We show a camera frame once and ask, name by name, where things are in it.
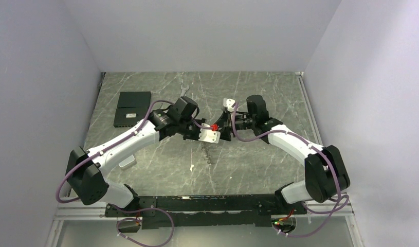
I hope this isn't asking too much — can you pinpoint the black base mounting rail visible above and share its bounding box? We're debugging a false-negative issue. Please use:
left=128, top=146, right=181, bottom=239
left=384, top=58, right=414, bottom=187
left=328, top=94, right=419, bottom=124
left=105, top=193, right=306, bottom=230

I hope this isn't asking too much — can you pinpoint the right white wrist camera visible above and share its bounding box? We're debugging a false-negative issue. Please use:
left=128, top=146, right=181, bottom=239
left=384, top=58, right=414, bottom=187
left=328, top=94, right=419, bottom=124
left=223, top=98, right=236, bottom=113

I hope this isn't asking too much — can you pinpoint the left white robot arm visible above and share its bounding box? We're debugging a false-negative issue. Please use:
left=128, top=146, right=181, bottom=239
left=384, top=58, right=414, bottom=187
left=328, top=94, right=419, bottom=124
left=64, top=96, right=200, bottom=216

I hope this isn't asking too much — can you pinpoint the grey white rectangular box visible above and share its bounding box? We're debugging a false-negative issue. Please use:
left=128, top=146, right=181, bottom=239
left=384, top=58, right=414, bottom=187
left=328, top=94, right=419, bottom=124
left=118, top=155, right=137, bottom=170

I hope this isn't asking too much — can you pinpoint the black flat box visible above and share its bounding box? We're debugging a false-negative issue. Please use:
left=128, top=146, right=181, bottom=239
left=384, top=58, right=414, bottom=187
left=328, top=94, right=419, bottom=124
left=113, top=91, right=152, bottom=128

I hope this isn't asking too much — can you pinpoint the silver open-end wrench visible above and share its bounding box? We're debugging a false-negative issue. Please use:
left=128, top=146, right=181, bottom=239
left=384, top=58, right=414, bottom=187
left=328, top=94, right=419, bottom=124
left=180, top=84, right=189, bottom=97

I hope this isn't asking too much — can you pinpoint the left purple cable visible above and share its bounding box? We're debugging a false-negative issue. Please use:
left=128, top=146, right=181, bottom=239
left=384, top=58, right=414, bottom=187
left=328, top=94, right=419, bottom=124
left=55, top=99, right=176, bottom=246

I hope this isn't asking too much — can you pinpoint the aluminium extrusion frame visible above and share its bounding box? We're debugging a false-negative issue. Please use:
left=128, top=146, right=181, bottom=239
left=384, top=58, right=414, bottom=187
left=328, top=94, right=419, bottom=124
left=47, top=201, right=364, bottom=246

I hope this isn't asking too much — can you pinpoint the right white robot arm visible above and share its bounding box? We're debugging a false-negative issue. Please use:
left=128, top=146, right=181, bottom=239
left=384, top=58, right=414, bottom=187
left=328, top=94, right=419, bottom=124
left=210, top=95, right=350, bottom=214

